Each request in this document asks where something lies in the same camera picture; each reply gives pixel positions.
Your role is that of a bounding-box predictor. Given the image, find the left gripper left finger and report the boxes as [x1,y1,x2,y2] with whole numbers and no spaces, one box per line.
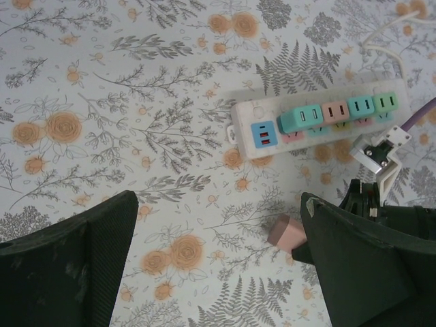
[0,190,139,327]

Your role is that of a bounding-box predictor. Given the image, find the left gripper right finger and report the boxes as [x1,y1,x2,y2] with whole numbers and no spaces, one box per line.
[299,192,436,327]

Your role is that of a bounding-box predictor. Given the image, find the pink USB plug adapter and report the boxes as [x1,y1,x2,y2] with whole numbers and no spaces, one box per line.
[267,214,309,257]
[322,101,349,125]

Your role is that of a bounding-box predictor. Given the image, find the teal USB plug adapter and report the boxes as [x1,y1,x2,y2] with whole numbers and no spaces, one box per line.
[347,97,375,120]
[276,105,324,134]

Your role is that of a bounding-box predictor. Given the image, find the white power strip coloured sockets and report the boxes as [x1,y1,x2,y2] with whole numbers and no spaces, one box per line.
[226,77,409,161]

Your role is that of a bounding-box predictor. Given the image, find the green USB plug adapter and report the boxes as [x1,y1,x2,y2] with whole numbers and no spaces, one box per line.
[371,91,399,114]

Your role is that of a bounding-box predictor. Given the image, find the purple cable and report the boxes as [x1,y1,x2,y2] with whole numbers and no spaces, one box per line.
[401,97,436,132]

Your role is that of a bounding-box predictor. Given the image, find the white power cable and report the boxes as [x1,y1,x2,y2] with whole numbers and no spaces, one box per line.
[361,8,436,78]

